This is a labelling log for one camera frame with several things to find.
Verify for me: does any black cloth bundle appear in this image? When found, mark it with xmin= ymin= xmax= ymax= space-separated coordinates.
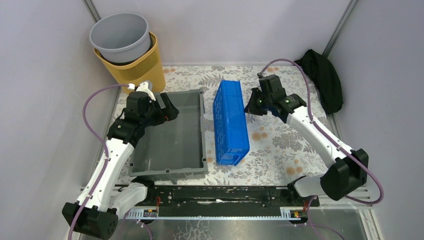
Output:
xmin=295 ymin=49 xmax=344 ymax=115

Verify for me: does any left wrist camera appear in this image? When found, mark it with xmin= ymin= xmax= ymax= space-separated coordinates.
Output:
xmin=127 ymin=80 xmax=156 ymax=101

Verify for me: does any floral patterned table mat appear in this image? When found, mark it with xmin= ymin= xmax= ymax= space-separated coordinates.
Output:
xmin=94 ymin=65 xmax=347 ymax=187

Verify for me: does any large grey plastic crate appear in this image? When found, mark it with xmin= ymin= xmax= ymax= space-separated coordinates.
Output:
xmin=128 ymin=89 xmax=209 ymax=185

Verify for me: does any blue plastic divided crate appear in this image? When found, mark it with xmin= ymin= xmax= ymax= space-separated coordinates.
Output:
xmin=212 ymin=80 xmax=250 ymax=166

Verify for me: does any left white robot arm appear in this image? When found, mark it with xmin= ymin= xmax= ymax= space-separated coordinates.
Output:
xmin=62 ymin=91 xmax=180 ymax=240

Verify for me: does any aluminium frame base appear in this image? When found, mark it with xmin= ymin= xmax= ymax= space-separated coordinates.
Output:
xmin=108 ymin=196 xmax=381 ymax=240

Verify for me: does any grey plastic waste bin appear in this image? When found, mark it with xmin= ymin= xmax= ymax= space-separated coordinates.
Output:
xmin=89 ymin=12 xmax=151 ymax=64

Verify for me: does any yellow slatted waste bin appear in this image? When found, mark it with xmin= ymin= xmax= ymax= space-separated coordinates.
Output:
xmin=94 ymin=32 xmax=166 ymax=93

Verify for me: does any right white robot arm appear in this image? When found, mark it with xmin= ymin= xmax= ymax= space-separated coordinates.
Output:
xmin=244 ymin=74 xmax=369 ymax=206

